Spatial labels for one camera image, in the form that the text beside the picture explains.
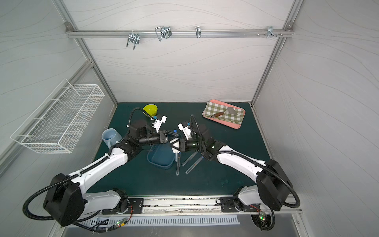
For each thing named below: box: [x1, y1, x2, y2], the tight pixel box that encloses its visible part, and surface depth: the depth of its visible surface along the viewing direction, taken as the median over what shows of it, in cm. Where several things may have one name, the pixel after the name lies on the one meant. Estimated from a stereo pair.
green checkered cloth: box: [203, 101, 244, 125], surface depth 117 cm
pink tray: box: [202, 99, 246, 130], surface depth 112 cm
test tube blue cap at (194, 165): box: [185, 156, 205, 175], surface depth 88 cm
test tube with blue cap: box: [181, 151, 199, 167], surface depth 91 cm
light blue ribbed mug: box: [101, 127, 123, 149], surface depth 95 cm
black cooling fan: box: [251, 211, 273, 232], surface depth 73 cm
